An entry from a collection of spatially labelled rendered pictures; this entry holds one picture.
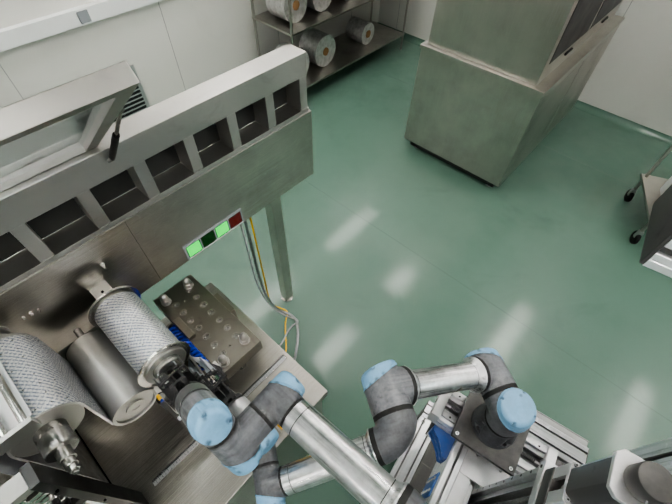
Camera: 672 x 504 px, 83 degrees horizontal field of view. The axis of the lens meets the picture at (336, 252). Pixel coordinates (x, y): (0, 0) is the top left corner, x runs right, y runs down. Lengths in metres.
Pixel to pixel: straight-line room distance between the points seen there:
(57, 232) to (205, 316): 0.51
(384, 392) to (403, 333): 1.43
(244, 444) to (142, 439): 0.65
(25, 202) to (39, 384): 0.40
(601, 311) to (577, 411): 0.76
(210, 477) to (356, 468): 0.65
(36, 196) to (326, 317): 1.83
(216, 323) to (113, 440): 0.47
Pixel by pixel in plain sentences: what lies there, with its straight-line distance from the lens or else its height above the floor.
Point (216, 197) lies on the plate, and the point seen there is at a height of 1.33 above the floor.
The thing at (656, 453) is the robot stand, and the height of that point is 1.47.
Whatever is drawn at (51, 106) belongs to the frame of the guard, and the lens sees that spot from 0.59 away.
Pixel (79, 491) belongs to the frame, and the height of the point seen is 1.30.
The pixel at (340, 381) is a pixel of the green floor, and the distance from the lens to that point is 2.37.
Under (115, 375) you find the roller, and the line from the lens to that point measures 1.21.
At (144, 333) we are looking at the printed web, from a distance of 1.14.
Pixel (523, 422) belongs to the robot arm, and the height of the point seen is 1.04.
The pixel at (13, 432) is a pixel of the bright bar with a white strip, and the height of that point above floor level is 1.46.
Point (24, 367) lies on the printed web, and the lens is 1.13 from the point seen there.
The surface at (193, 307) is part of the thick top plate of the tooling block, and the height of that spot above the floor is 1.03.
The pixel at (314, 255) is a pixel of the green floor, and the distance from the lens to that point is 2.80.
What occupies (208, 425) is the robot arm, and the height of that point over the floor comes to 1.48.
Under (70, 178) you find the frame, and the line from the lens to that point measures 1.10.
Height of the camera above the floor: 2.25
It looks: 53 degrees down
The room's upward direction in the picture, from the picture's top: 2 degrees clockwise
